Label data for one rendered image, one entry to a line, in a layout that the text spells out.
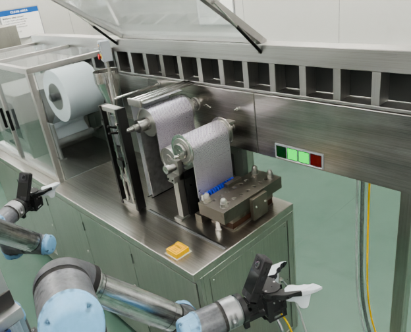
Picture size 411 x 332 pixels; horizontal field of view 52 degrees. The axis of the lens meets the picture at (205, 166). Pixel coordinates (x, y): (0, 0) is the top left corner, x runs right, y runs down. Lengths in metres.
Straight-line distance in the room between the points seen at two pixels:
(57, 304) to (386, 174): 1.26
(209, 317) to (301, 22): 3.84
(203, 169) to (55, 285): 1.17
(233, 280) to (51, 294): 1.17
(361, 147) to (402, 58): 0.37
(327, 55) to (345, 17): 2.65
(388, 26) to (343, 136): 2.50
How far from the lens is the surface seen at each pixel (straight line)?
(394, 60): 1.57
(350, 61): 1.65
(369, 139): 1.69
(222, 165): 2.01
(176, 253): 1.79
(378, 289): 3.01
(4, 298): 1.23
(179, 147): 1.87
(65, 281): 0.89
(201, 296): 1.81
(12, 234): 1.55
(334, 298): 2.91
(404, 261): 2.09
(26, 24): 7.40
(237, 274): 1.93
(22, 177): 1.82
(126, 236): 2.04
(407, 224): 1.98
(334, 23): 4.38
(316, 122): 1.78
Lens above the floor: 1.97
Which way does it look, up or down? 25 degrees down
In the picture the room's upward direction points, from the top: 8 degrees counter-clockwise
